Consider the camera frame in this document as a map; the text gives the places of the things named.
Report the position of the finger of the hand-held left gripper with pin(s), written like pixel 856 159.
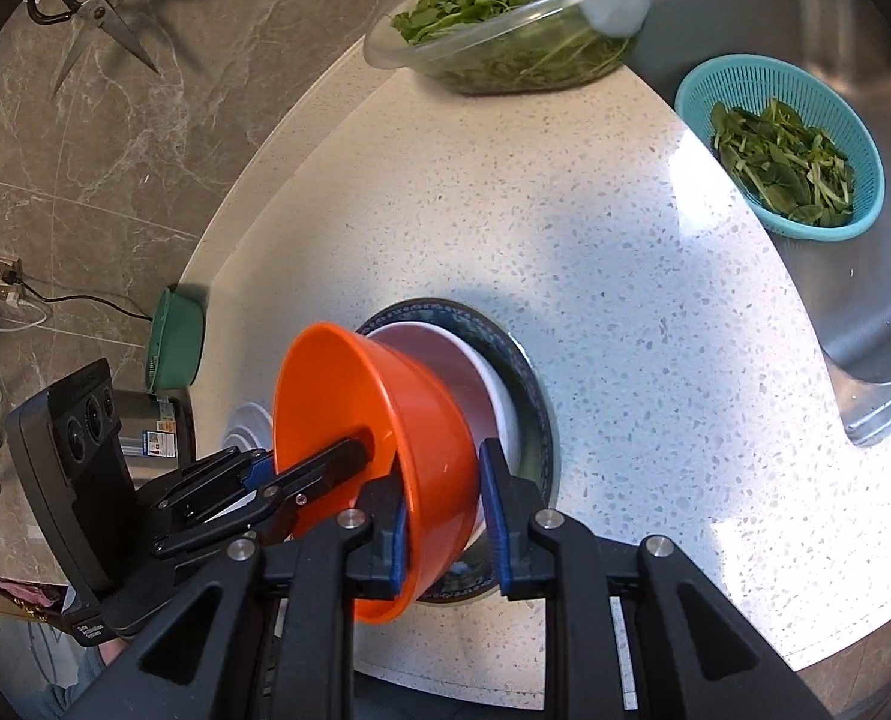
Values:
pixel 261 474
pixel 325 465

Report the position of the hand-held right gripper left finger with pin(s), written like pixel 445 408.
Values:
pixel 399 540

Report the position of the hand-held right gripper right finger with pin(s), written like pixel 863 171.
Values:
pixel 490 510

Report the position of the large white plate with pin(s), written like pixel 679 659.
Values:
pixel 513 420

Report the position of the blue floral ceramic bowl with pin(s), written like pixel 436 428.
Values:
pixel 539 420

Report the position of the orange plastic bowl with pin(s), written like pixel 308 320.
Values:
pixel 430 420

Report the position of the steel canister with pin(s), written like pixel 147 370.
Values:
pixel 141 420

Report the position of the green plastic basin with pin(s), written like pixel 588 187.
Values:
pixel 175 345

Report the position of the person's blue trousers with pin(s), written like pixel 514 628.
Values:
pixel 70 682

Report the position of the stainless steel sink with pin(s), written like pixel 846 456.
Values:
pixel 865 330

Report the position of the clear plastic bowl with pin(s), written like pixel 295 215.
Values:
pixel 408 52

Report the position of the chopped green vegetables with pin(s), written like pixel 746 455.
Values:
pixel 783 165

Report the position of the teal plastic colander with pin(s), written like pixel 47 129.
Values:
pixel 861 135

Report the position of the wall power socket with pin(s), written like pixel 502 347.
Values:
pixel 4 268

